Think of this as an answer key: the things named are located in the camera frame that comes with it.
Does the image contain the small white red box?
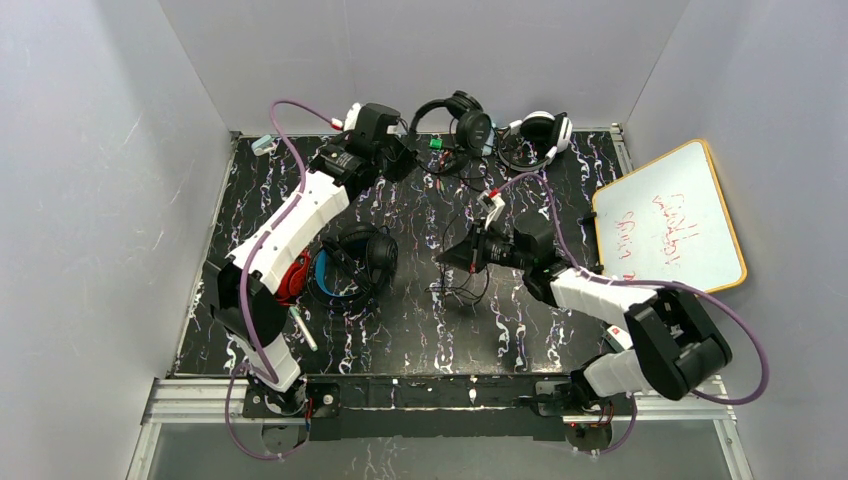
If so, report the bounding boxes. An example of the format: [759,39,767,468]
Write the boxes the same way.
[603,325,633,353]

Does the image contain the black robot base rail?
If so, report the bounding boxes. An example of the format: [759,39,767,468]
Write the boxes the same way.
[305,374,599,441]

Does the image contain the mint eraser block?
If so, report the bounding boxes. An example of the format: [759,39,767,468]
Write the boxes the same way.
[251,134,275,156]

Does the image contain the red headphones with cable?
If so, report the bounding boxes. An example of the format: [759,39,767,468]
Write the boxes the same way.
[275,249,311,306]

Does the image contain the white green marker pen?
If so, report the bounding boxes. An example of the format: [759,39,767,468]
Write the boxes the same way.
[289,306,318,352]

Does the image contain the yellow framed whiteboard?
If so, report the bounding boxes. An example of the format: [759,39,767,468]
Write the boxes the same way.
[592,139,748,293]

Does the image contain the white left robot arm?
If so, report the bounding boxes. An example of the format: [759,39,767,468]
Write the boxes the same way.
[203,102,415,393]

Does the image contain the white headphones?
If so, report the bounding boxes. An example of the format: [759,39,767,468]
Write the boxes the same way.
[494,110,573,173]

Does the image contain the black cable on table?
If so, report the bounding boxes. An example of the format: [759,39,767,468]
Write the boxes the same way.
[463,155,518,196]

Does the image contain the blue black headphones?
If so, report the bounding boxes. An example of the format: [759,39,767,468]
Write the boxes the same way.
[307,222,399,311]

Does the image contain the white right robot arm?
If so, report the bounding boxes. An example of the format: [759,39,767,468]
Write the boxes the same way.
[437,195,732,403]

